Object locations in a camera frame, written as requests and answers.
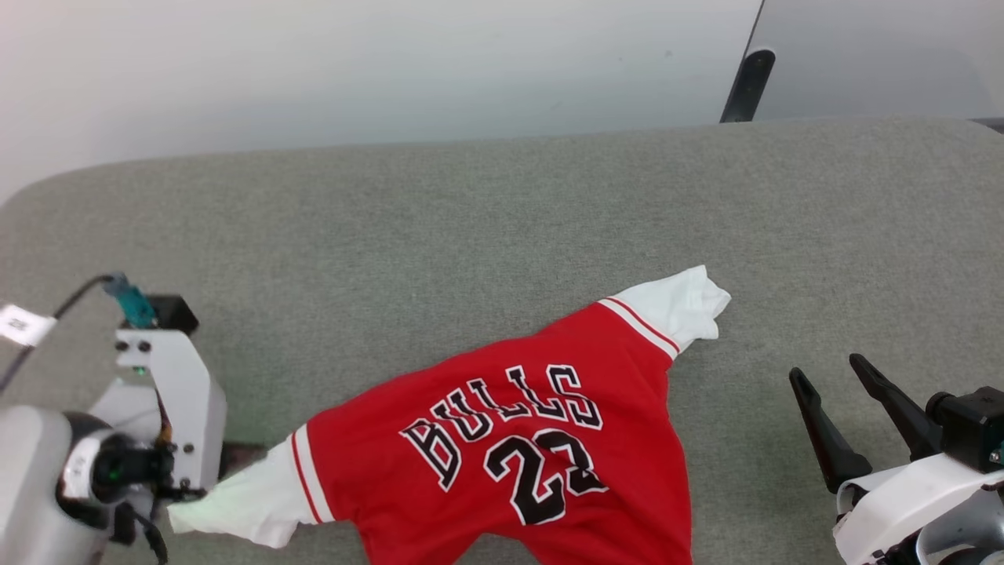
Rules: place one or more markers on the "grey partition panel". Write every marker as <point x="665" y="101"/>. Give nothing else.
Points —
<point x="886" y="55"/>

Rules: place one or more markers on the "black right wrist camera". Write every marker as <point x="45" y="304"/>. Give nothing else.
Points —
<point x="973" y="428"/>

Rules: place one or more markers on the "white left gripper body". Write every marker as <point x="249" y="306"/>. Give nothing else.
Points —
<point x="188" y="408"/>

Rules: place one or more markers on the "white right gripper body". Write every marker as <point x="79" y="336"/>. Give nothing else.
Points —
<point x="894" y="510"/>

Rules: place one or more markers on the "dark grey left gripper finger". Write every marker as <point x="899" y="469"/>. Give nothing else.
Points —
<point x="239" y="459"/>

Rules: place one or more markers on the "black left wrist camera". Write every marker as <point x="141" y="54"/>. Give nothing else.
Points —
<point x="174" y="314"/>

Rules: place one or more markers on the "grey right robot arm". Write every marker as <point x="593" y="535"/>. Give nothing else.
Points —
<point x="969" y="534"/>

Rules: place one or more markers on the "red Bulls basketball jersey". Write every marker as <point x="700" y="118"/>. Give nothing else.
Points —
<point x="502" y="439"/>

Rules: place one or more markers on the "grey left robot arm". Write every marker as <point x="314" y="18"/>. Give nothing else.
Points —
<point x="31" y="486"/>

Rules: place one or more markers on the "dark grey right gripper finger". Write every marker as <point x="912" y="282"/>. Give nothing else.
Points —
<point x="902" y="408"/>
<point x="827" y="439"/>

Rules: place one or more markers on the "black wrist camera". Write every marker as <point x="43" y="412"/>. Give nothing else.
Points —
<point x="174" y="314"/>
<point x="973" y="428"/>

